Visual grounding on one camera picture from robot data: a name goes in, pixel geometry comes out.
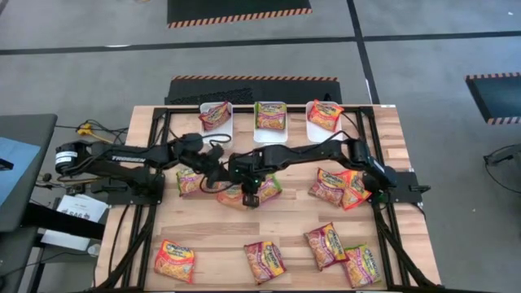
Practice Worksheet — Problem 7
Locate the white paper sheet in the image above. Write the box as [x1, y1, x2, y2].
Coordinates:
[40, 194, 109, 252]

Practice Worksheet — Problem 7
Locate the black aluminium table frame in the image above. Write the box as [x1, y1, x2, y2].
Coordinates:
[95, 106, 443, 292]

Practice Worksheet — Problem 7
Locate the green Maruchan ramen pack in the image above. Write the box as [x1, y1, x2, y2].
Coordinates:
[340, 243, 383, 289]
[255, 101, 287, 131]
[256, 173, 283, 204]
[175, 168, 207, 198]

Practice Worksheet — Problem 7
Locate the red Maruchan ramen pack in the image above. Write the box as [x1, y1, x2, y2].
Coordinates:
[243, 240, 287, 285]
[304, 221, 350, 273]
[307, 167, 349, 208]
[198, 101, 232, 133]

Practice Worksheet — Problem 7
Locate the blue desk pad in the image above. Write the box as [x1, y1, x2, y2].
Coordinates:
[0, 136, 42, 208]

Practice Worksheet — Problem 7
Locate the white plastic bin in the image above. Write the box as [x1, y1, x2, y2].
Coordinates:
[304, 100, 344, 144]
[254, 101, 291, 147]
[198, 101, 234, 150]

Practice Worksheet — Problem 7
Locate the orange Maruchan ramen pack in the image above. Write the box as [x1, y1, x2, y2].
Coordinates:
[214, 181, 247, 211]
[307, 99, 345, 133]
[153, 238, 196, 285]
[339, 169, 373, 212]

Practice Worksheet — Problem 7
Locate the black support beam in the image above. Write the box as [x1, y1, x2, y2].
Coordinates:
[22, 202, 106, 241]

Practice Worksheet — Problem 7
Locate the yellow power cable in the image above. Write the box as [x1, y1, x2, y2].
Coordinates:
[60, 123, 116, 185]

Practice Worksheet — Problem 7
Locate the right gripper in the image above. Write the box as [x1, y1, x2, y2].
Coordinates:
[228, 150, 268, 208]

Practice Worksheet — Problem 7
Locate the black desk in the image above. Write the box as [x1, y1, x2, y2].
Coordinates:
[0, 113, 59, 234]

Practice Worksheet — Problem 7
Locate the black striped-edge floor mat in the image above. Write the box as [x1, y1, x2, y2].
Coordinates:
[166, 0, 313, 29]
[464, 72, 521, 125]
[164, 74, 344, 107]

